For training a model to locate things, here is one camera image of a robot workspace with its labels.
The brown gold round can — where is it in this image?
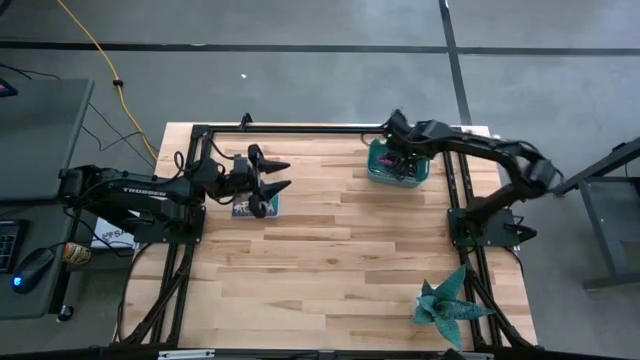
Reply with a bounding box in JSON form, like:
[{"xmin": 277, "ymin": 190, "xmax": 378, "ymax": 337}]
[{"xmin": 63, "ymin": 242, "xmax": 92, "ymax": 266}]

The thin black floor cable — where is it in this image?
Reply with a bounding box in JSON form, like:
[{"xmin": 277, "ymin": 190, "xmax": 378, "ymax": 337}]
[{"xmin": 0, "ymin": 63, "xmax": 151, "ymax": 154}]

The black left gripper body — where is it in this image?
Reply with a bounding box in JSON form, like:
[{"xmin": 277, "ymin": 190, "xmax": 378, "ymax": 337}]
[{"xmin": 223, "ymin": 153, "xmax": 259, "ymax": 201}]

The black cable with red tie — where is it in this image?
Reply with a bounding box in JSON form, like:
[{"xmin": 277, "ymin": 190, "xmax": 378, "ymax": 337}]
[{"xmin": 392, "ymin": 159, "xmax": 421, "ymax": 182}]

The black computer mouse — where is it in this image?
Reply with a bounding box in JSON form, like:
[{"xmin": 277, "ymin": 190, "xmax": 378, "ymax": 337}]
[{"xmin": 10, "ymin": 246, "xmax": 56, "ymax": 295}]

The yellow extension cord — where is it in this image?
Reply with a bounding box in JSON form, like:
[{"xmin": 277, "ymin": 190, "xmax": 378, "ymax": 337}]
[{"xmin": 55, "ymin": 0, "xmax": 156, "ymax": 154}]

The black aluminium table frame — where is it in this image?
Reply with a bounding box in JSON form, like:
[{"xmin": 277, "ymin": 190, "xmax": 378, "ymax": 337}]
[{"xmin": 110, "ymin": 109, "xmax": 539, "ymax": 351}]

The teal plastic bin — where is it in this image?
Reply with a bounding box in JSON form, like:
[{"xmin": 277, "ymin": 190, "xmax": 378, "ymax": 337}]
[{"xmin": 366, "ymin": 138, "xmax": 431, "ymax": 189}]

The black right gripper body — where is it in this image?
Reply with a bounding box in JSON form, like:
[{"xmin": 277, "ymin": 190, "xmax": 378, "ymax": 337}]
[{"xmin": 384, "ymin": 109, "xmax": 437, "ymax": 167}]

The backlit black keyboard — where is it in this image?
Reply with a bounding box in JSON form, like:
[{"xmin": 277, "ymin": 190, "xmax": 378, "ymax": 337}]
[{"xmin": 0, "ymin": 219, "xmax": 21, "ymax": 275}]

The white printed sheet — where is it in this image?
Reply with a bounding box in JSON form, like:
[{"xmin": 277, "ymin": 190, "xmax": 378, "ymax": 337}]
[{"xmin": 91, "ymin": 217, "xmax": 137, "ymax": 250}]

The teal artificial plant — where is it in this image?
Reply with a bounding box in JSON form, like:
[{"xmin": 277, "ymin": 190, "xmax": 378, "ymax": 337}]
[{"xmin": 410, "ymin": 264, "xmax": 496, "ymax": 351}]

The black metal side stand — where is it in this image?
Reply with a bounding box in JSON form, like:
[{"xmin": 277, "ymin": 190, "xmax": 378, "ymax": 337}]
[{"xmin": 551, "ymin": 135, "xmax": 640, "ymax": 291}]

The Acadia picture book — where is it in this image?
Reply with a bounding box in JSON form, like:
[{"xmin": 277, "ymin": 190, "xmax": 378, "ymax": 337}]
[{"xmin": 231, "ymin": 157, "xmax": 282, "ymax": 219}]

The grey desk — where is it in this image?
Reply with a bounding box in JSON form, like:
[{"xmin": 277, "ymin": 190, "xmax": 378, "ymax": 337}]
[{"xmin": 0, "ymin": 77, "xmax": 96, "ymax": 321}]

